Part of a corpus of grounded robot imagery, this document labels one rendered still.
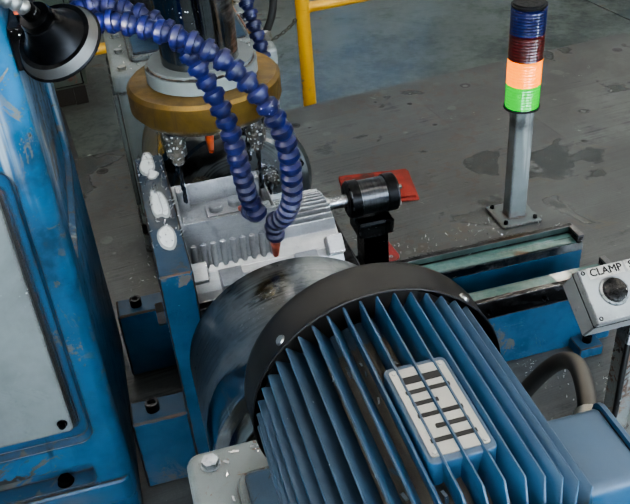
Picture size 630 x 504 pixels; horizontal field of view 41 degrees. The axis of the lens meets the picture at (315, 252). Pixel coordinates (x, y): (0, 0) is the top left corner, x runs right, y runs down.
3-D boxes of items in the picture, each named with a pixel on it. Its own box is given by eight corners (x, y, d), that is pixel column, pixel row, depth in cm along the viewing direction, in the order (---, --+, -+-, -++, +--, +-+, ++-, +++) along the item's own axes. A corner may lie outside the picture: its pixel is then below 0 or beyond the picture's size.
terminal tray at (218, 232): (190, 274, 107) (181, 226, 103) (178, 230, 115) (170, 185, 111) (281, 254, 109) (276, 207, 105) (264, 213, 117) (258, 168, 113)
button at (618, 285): (604, 307, 99) (610, 302, 98) (594, 284, 101) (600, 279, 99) (626, 302, 100) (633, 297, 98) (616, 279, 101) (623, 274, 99)
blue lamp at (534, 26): (519, 41, 138) (521, 14, 136) (502, 29, 143) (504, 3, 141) (552, 35, 139) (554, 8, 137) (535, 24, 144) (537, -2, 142)
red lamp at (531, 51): (517, 67, 141) (519, 41, 138) (501, 54, 146) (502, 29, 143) (549, 61, 142) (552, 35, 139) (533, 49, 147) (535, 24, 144)
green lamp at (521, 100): (513, 116, 146) (515, 92, 143) (498, 102, 151) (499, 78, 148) (545, 109, 147) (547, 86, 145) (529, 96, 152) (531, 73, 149)
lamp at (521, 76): (515, 92, 143) (517, 67, 141) (499, 78, 148) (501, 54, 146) (547, 86, 145) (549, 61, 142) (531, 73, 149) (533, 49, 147)
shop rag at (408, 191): (408, 171, 179) (408, 167, 178) (419, 200, 169) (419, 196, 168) (338, 179, 178) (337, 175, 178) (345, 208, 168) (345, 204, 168)
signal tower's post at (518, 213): (503, 230, 158) (518, 12, 134) (485, 209, 165) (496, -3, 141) (541, 221, 160) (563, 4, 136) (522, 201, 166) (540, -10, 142)
